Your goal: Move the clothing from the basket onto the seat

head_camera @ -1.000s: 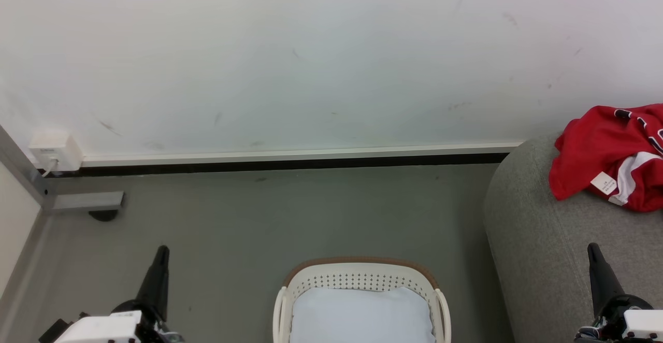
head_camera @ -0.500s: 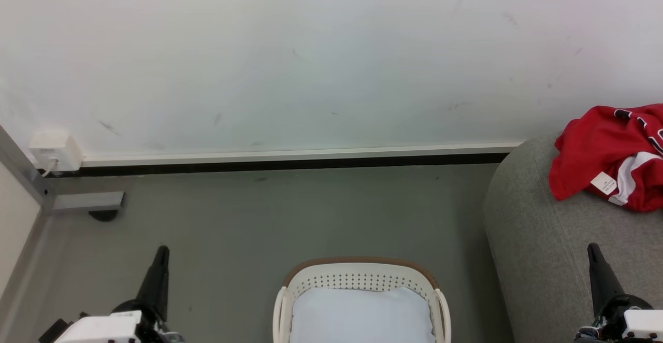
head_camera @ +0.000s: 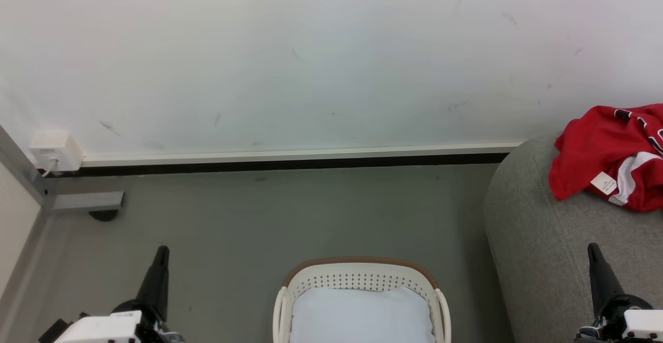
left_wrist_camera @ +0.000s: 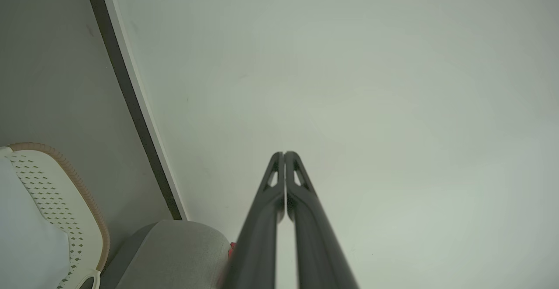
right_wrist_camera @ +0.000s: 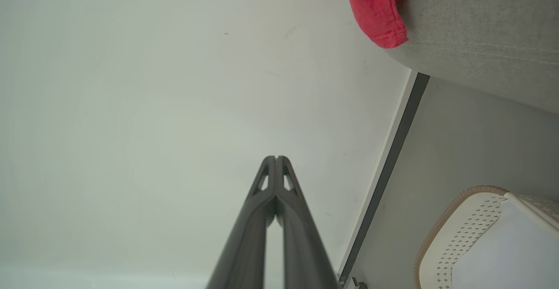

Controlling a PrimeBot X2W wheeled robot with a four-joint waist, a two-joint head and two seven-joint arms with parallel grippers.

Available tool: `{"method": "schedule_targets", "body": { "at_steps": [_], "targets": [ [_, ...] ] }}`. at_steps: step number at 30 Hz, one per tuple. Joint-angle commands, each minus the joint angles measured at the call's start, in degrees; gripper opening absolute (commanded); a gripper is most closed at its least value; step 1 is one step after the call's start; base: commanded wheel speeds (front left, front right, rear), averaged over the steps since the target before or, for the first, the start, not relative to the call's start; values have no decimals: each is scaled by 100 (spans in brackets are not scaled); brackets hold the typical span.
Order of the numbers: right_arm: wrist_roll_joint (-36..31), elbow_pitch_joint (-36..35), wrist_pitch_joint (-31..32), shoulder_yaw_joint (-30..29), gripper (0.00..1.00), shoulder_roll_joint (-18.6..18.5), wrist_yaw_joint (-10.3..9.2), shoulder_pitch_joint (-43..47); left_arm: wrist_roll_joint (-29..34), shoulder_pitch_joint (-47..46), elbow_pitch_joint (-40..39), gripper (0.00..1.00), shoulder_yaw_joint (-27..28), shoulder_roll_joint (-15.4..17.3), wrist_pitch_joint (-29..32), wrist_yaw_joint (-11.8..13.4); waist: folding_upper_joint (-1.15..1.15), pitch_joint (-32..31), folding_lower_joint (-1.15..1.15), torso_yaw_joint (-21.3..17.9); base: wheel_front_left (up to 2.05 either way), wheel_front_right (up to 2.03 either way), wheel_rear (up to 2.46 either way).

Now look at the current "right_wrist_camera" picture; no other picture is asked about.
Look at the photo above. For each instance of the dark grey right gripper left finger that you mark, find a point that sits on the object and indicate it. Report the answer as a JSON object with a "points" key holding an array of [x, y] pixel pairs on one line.
{"points": [[244, 245]]}

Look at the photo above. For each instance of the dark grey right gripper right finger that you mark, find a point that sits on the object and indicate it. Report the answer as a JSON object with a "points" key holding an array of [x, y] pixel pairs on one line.
{"points": [[303, 249]]}

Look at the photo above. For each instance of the red garment with white tag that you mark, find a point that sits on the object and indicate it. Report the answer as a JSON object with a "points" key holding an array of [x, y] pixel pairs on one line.
{"points": [[375, 14]]}

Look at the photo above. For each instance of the white perforated laundry basket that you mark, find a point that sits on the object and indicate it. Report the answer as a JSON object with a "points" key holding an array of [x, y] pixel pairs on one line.
{"points": [[454, 241]]}

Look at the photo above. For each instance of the light grey fabric sofa seat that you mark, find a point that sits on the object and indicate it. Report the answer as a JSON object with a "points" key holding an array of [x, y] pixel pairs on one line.
{"points": [[480, 27]]}

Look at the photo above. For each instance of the white and grey baseboard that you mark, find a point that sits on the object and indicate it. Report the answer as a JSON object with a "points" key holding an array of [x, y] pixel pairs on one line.
{"points": [[393, 158]]}

